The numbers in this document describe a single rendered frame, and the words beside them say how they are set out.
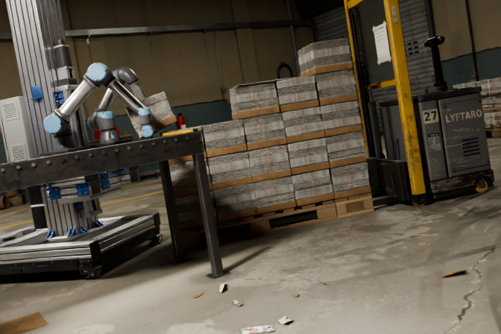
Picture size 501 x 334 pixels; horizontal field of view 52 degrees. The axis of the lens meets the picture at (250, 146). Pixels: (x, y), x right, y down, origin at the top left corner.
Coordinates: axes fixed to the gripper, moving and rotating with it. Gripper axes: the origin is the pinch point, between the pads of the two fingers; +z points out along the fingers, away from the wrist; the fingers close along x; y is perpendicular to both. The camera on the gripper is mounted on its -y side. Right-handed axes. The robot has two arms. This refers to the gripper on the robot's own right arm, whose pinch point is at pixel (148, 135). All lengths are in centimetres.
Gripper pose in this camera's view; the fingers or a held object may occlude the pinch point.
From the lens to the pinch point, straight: 363.7
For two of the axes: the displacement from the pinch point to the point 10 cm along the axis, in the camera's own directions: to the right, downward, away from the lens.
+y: -4.1, -9.1, -1.0
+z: -2.0, -0.2, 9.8
